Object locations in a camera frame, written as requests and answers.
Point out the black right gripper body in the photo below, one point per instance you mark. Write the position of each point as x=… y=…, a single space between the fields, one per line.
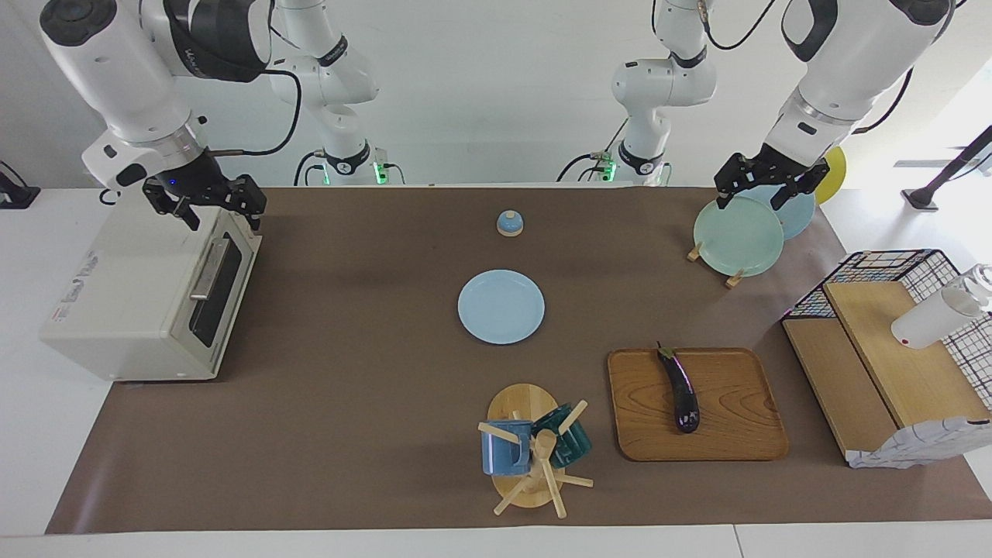
x=194 y=182

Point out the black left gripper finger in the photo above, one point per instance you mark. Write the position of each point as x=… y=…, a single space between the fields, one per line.
x=735 y=174
x=810 y=186

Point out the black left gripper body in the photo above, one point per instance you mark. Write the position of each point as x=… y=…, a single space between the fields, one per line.
x=779 y=169

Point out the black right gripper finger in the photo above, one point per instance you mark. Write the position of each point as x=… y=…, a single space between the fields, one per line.
x=251 y=199
x=179 y=207

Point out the glass oven door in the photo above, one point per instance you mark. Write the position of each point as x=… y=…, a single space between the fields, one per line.
x=232 y=310

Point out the dark purple eggplant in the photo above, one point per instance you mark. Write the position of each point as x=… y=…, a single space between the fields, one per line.
x=682 y=391

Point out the light blue round plate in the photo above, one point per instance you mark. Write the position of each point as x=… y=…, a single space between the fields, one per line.
x=501 y=306

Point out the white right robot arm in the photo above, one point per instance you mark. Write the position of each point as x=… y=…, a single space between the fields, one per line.
x=116 y=66

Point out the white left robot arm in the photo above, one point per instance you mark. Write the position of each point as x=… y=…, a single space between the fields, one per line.
x=852 y=70

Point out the beige toaster oven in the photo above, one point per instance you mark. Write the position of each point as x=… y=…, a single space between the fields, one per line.
x=124 y=294

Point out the yellow plate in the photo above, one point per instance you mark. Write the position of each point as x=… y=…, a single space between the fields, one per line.
x=835 y=174

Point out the pale blue racked plate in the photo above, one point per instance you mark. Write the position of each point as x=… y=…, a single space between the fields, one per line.
x=798 y=221

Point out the light green plate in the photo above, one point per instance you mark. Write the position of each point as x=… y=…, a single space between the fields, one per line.
x=736 y=240

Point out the wooden plate rack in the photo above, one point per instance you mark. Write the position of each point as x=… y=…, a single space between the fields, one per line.
x=694 y=253

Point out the black stand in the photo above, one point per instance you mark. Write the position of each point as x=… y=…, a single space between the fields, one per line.
x=922 y=199

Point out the white cup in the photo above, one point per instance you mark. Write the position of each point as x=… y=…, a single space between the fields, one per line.
x=930 y=322

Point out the clear glass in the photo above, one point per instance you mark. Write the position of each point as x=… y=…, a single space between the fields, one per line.
x=978 y=280

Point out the wooden two-tier shelf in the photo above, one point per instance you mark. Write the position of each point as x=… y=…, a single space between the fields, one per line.
x=907 y=372

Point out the large brown table mat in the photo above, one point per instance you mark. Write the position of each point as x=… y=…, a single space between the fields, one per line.
x=349 y=403

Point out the wooden serving tray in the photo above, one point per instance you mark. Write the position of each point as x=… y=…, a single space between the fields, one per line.
x=736 y=403

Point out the small blue dome bell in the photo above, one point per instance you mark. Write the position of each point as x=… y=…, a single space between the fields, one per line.
x=510 y=225

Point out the wooden mug tree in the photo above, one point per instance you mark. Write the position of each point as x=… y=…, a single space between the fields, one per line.
x=521 y=403

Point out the dark green mug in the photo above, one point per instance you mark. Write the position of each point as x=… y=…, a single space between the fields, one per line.
x=573 y=446

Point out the blue mug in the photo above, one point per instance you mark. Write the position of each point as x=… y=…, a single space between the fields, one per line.
x=500 y=457

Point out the black bracket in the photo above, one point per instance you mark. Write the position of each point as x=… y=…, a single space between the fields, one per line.
x=19 y=198

